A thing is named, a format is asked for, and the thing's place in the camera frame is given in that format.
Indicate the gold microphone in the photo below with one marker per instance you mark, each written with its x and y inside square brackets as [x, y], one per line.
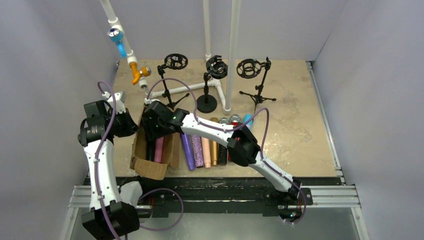
[214, 152]

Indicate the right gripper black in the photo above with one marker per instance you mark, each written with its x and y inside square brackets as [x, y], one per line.
[151, 126]

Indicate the black glitter microphone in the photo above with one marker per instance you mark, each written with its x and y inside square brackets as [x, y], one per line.
[222, 151]

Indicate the black table edge rail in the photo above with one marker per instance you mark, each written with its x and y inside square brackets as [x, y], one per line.
[212, 195]

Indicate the blue toy microphone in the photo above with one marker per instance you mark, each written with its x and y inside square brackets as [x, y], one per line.
[117, 36]

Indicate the aluminium frame rail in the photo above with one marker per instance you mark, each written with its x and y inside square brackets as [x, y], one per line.
[333, 213]

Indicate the light blue microphone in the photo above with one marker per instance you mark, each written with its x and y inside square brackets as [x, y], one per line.
[248, 121]

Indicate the black round-base mic stand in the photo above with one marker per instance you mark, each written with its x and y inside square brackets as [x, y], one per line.
[216, 68]

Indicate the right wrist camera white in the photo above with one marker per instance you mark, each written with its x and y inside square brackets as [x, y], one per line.
[148, 101]

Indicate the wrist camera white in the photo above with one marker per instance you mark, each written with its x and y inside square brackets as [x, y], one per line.
[148, 101]
[117, 100]

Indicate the black microphone orange end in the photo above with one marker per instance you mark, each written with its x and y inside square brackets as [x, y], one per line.
[150, 150]

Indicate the glitter purple microphone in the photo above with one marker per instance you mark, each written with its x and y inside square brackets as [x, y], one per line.
[197, 151]

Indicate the brown cardboard box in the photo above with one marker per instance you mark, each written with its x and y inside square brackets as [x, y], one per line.
[170, 159]

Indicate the white PVC pipe frame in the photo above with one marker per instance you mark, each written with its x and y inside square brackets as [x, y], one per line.
[223, 86]

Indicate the orange toy microphone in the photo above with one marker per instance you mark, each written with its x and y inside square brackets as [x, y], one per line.
[139, 73]

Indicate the hot pink microphone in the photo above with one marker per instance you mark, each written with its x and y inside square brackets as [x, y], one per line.
[158, 151]

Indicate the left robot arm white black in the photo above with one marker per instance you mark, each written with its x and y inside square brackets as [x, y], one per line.
[112, 208]

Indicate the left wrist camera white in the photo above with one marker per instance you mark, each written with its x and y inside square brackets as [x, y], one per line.
[117, 100]

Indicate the red glitter microphone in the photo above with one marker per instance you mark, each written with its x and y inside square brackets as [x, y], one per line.
[235, 119]

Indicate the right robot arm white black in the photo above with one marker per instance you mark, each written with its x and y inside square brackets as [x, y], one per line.
[246, 152]

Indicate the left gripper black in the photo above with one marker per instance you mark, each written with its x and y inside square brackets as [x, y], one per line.
[129, 124]

